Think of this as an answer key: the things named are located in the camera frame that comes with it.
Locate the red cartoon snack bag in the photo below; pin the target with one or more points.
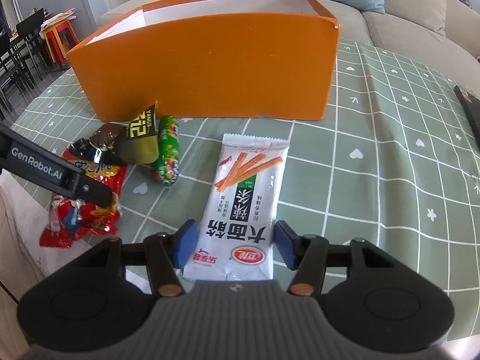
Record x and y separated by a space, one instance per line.
69 220

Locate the black notebook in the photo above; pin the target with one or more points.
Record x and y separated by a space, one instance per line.
471 106

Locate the dark brown candy packet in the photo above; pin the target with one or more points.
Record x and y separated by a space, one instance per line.
99 147

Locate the black dining chair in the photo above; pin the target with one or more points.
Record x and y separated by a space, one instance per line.
16 54

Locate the white spicy strip packet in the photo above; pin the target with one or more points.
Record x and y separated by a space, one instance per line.
236 230

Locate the orange cardboard box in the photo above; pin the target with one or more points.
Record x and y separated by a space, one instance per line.
212 59

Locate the beige sofa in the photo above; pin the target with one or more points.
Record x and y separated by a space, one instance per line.
375 11

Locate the green sausage snack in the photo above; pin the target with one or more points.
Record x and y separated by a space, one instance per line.
166 166

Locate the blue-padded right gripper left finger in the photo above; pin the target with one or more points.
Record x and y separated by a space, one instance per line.
165 254

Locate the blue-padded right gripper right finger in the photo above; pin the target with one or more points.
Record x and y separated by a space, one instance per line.
305 255

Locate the black yellow snack packet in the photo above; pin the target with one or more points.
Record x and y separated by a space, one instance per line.
139 143

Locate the red orange stool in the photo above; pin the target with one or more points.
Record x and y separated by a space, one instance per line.
60 39

